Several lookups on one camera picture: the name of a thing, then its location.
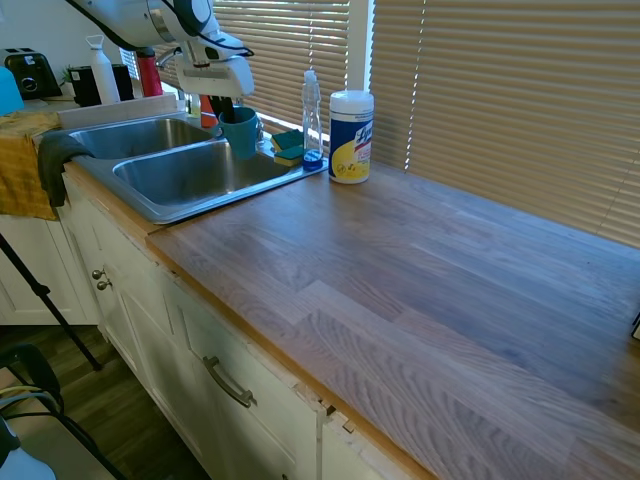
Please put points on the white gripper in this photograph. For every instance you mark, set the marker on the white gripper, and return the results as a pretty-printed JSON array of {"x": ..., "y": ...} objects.
[{"x": 220, "y": 75}]

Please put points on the teal ceramic mug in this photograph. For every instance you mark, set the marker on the teal ceramic mug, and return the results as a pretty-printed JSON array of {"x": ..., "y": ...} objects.
[{"x": 242, "y": 137}]

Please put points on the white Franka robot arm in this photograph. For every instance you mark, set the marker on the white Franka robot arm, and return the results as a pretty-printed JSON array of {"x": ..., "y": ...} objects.
[{"x": 145, "y": 20}]

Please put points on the stainless steel double sink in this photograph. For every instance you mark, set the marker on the stainless steel double sink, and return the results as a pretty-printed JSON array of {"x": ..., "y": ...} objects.
[{"x": 190, "y": 175}]

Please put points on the orange soap bottle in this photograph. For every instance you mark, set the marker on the orange soap bottle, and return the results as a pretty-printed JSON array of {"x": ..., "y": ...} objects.
[{"x": 207, "y": 114}]

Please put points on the green and yellow sponge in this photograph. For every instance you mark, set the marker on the green and yellow sponge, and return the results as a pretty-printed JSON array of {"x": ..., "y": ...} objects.
[
  {"x": 287, "y": 139},
  {"x": 289, "y": 157}
]

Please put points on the chrome faucet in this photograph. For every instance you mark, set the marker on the chrome faucet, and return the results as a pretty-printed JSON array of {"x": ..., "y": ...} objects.
[{"x": 167, "y": 57}]

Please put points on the red water bottle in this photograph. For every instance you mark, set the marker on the red water bottle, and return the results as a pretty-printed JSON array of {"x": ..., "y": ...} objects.
[{"x": 150, "y": 75}]

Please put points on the beige narrow window blind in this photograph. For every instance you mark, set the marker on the beige narrow window blind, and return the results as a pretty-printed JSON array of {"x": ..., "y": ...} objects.
[{"x": 285, "y": 55}]

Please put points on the clear dish soap bottle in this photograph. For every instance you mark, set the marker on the clear dish soap bottle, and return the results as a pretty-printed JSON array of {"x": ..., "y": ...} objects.
[{"x": 312, "y": 115}]

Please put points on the black canister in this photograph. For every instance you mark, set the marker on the black canister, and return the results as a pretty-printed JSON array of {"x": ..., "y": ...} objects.
[
  {"x": 85, "y": 87},
  {"x": 124, "y": 82}
]

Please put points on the white water bottle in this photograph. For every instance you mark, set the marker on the white water bottle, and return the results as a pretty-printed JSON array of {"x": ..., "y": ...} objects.
[{"x": 104, "y": 75}]

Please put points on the Lysol wipes canister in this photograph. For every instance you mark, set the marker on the Lysol wipes canister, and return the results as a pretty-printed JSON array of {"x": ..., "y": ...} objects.
[{"x": 351, "y": 140}]

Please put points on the small green plant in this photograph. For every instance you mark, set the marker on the small green plant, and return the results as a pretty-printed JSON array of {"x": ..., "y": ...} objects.
[{"x": 67, "y": 75}]

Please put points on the grey dish cloth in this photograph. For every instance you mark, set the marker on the grey dish cloth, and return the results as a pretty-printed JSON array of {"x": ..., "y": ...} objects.
[{"x": 52, "y": 160}]

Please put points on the black toaster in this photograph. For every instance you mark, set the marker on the black toaster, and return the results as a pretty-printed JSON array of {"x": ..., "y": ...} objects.
[{"x": 32, "y": 75}]

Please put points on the round metal cabinet knob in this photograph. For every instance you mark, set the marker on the round metal cabinet knob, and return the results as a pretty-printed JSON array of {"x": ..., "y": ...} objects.
[
  {"x": 104, "y": 285},
  {"x": 98, "y": 274}
]

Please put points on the yellow patterned towel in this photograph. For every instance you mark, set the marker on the yellow patterned towel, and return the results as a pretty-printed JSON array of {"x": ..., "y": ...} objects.
[{"x": 17, "y": 165}]

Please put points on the light blue plastic object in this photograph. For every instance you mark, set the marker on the light blue plastic object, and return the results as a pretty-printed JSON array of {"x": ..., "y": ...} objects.
[{"x": 9, "y": 95}]

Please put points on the white kitchen base cabinet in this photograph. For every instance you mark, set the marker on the white kitchen base cabinet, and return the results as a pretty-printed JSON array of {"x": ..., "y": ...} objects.
[{"x": 165, "y": 320}]

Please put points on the white side cabinet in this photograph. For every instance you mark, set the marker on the white side cabinet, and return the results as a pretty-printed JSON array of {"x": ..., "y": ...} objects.
[{"x": 35, "y": 270}]

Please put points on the black tripod leg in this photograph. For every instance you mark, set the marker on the black tripod leg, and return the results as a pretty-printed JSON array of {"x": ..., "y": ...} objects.
[{"x": 45, "y": 300}]

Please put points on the beige wide window blind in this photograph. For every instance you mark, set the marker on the beige wide window blind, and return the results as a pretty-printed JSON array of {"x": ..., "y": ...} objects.
[{"x": 510, "y": 105}]

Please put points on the dark object with white edge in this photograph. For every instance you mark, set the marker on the dark object with white edge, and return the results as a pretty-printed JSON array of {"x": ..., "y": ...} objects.
[{"x": 636, "y": 327}]

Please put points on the white window frame post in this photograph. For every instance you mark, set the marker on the white window frame post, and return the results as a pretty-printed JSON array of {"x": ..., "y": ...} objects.
[{"x": 361, "y": 45}]

